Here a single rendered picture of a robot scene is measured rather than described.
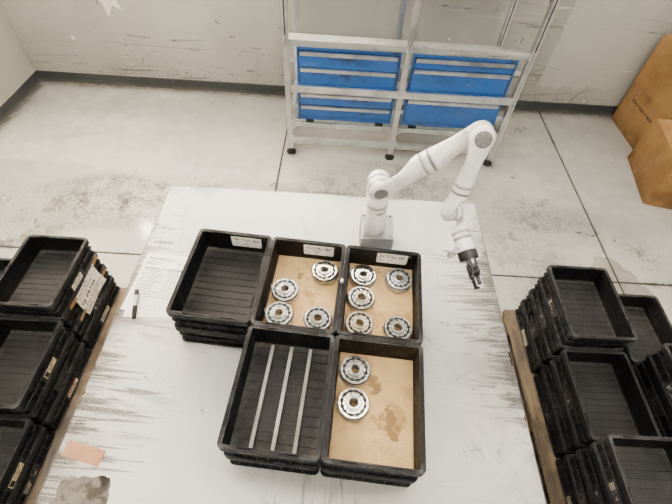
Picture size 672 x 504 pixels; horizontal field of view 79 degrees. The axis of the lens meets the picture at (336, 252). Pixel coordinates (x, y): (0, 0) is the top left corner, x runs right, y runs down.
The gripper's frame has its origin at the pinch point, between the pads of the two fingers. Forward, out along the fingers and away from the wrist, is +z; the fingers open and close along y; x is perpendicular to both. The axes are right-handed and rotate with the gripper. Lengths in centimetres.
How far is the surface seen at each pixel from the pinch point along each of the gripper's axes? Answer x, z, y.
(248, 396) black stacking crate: 86, 19, -30
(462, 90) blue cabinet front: -50, -150, 114
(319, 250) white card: 56, -30, -6
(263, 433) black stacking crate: 81, 31, -33
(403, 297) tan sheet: 28.5, -3.2, 0.7
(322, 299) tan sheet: 59, -10, -8
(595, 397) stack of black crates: -42, 57, 53
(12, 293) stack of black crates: 205, -51, -7
